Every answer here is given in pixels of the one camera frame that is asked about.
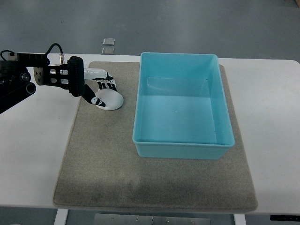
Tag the metal base plate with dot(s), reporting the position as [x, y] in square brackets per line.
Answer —
[116, 219]

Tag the upper metal floor plate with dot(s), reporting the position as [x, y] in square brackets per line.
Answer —
[108, 41]

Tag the white bear toy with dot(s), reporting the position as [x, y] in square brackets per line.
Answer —
[111, 98]

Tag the white left table leg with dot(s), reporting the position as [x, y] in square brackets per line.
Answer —
[61, 217]

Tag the metal floor plate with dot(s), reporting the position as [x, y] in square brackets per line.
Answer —
[108, 50]
[108, 41]

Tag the grey felt mat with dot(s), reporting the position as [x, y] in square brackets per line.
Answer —
[101, 169]

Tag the blue plastic box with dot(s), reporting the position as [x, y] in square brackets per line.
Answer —
[181, 108]

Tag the black table control panel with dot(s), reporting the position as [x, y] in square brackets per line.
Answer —
[289, 218]

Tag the black white robot left hand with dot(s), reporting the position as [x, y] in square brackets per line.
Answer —
[104, 81]

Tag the lower metal floor plate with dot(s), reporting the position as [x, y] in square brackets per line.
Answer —
[108, 50]

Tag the white right table leg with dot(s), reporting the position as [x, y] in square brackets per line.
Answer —
[239, 219]

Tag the white table leg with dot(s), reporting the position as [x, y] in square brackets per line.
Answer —
[239, 219]
[61, 217]

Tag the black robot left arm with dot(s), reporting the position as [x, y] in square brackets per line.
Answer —
[21, 72]

